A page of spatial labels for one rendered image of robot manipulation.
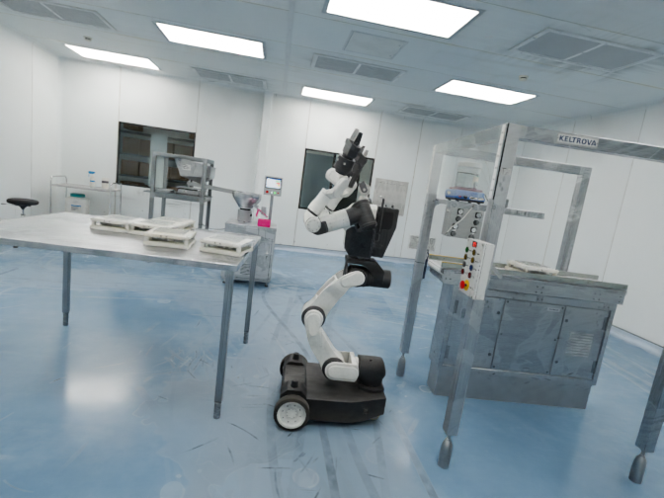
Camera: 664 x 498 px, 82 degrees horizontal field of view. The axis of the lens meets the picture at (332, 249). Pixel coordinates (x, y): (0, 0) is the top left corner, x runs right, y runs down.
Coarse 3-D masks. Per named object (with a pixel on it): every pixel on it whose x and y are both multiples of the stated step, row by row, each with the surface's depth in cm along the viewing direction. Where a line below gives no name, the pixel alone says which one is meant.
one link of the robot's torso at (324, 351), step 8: (312, 312) 222; (320, 312) 224; (304, 320) 223; (312, 320) 222; (320, 320) 223; (312, 328) 223; (320, 328) 232; (312, 336) 224; (320, 336) 225; (312, 344) 229; (320, 344) 229; (328, 344) 231; (320, 352) 231; (328, 352) 232; (336, 352) 237; (320, 360) 232; (328, 360) 231; (336, 360) 231
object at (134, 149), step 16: (128, 128) 686; (144, 128) 689; (160, 128) 693; (128, 144) 690; (144, 144) 694; (160, 144) 698; (176, 144) 701; (192, 144) 705; (128, 160) 695; (144, 160) 699; (160, 160) 702; (128, 176) 700; (144, 176) 704; (160, 176) 707; (176, 176) 711
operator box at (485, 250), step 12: (468, 240) 185; (480, 240) 181; (468, 252) 183; (480, 252) 171; (492, 252) 170; (468, 264) 181; (480, 264) 170; (480, 276) 172; (468, 288) 178; (480, 288) 172
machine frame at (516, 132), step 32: (512, 128) 172; (544, 128) 173; (512, 160) 175; (576, 192) 282; (576, 224) 283; (416, 256) 283; (416, 288) 284; (480, 320) 187; (448, 416) 197; (448, 448) 198; (640, 448) 208; (640, 480) 209
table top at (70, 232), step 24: (48, 216) 263; (72, 216) 276; (0, 240) 189; (24, 240) 190; (48, 240) 196; (72, 240) 203; (96, 240) 211; (120, 240) 219; (192, 264) 197; (216, 264) 198; (240, 264) 209
